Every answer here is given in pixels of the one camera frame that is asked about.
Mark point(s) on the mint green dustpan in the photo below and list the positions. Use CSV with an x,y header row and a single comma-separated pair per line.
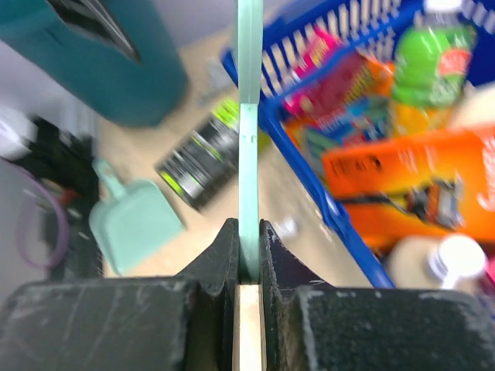
x,y
132,221

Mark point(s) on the black razor package box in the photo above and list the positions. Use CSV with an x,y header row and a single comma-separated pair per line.
x,y
206,159

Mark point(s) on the mint green hand brush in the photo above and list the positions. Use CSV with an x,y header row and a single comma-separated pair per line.
x,y
248,58

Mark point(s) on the green juice bottle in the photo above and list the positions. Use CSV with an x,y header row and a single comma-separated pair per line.
x,y
430,67

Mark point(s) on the white pump bottle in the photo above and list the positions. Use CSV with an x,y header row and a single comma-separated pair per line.
x,y
454,262

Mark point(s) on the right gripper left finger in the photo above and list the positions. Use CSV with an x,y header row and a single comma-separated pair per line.
x,y
183,322

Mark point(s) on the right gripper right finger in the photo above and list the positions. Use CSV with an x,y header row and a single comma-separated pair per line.
x,y
311,325

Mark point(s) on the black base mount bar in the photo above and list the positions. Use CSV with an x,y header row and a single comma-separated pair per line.
x,y
62,162

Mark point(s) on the teal trash bin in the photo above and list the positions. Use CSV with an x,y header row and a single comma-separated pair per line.
x,y
115,56

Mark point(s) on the pink snack box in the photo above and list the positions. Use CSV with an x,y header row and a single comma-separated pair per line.
x,y
355,76

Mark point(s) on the orange razor package box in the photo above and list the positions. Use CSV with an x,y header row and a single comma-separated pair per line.
x,y
429,184

